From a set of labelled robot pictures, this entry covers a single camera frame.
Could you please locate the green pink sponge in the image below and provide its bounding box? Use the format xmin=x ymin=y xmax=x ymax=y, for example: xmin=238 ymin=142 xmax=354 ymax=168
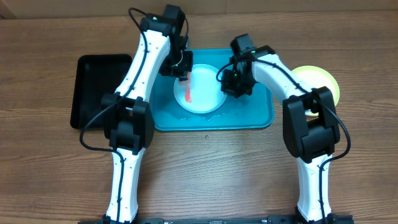
xmin=177 ymin=72 xmax=191 ymax=88

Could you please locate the light blue plate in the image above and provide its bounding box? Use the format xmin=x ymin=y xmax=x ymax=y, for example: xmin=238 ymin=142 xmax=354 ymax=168
xmin=174 ymin=64 xmax=226 ymax=114

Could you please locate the yellow green plate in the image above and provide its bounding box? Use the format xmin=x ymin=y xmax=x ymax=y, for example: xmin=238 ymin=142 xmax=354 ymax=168
xmin=292 ymin=65 xmax=340 ymax=106

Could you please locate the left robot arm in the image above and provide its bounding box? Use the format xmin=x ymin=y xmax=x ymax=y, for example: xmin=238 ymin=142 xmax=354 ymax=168
xmin=100 ymin=4 xmax=193 ymax=223

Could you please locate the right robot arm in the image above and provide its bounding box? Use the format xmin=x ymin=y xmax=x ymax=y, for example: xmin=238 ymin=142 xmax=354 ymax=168
xmin=217 ymin=34 xmax=340 ymax=223

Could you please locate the teal plastic tray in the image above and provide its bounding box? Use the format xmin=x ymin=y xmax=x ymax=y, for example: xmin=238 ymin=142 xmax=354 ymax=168
xmin=150 ymin=49 xmax=274 ymax=131

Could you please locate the black rectangular tray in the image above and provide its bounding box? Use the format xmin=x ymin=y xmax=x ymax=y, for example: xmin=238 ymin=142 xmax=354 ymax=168
xmin=70 ymin=54 xmax=132 ymax=129

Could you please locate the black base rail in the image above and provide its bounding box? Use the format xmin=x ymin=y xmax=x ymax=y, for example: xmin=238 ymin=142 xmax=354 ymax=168
xmin=78 ymin=214 xmax=354 ymax=224

